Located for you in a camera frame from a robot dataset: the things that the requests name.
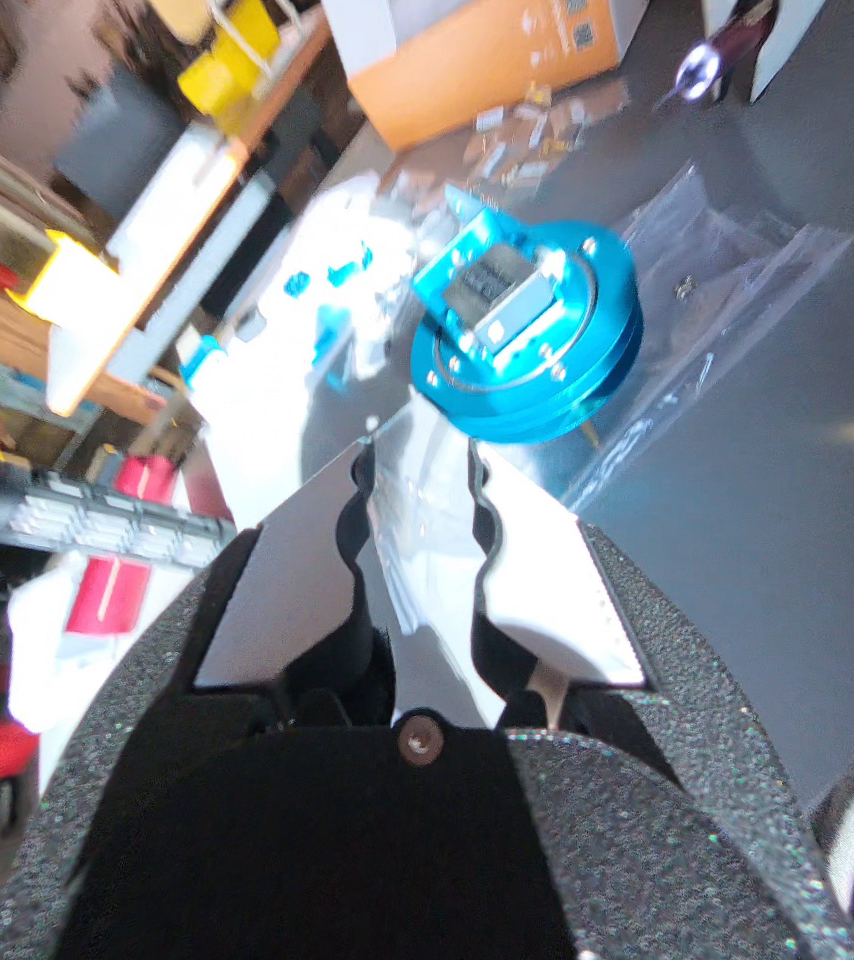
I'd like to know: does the clear plastic bag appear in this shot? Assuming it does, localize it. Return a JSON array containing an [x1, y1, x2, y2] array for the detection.
[[367, 159, 854, 526]]

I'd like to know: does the magenta electric screwdriver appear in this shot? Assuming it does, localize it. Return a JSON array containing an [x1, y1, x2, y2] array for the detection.
[[655, 0, 782, 106]]

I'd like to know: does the blue rounded servo bracket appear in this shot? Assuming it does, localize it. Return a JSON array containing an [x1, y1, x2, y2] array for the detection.
[[179, 335, 230, 387]]

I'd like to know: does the yellow container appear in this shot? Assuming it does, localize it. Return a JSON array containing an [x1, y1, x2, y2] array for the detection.
[[176, 0, 283, 138]]

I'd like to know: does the blue shallow U bracket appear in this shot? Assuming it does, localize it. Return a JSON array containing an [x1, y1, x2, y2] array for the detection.
[[313, 303, 356, 391]]

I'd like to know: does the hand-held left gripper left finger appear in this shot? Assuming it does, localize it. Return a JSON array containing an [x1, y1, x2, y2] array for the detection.
[[193, 437, 398, 725]]

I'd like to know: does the orange and white cardboard box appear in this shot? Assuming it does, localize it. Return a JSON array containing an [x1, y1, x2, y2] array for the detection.
[[322, 0, 653, 151]]

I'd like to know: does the pile of small screw bags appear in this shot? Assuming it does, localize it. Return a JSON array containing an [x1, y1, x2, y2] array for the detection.
[[378, 78, 630, 226]]

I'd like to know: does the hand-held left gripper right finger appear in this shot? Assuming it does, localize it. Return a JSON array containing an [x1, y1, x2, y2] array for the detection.
[[468, 437, 650, 730]]

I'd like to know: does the blue toy robot arm base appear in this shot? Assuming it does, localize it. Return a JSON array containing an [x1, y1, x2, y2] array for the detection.
[[408, 183, 645, 445]]

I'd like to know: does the red cylindrical case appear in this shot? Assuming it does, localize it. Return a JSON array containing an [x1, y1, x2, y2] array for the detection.
[[65, 452, 182, 639]]

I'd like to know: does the grey screwdriver bit holder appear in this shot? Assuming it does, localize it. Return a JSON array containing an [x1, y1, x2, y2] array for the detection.
[[0, 468, 238, 573]]

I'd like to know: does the blue long U bracket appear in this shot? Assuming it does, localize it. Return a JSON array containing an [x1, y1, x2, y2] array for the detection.
[[325, 243, 375, 290]]

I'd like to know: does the grey office chair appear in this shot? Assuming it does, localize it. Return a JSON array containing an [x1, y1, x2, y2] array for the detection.
[[52, 67, 188, 222]]

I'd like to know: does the white foam sheet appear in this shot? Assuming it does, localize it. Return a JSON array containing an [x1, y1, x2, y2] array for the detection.
[[194, 172, 428, 526]]

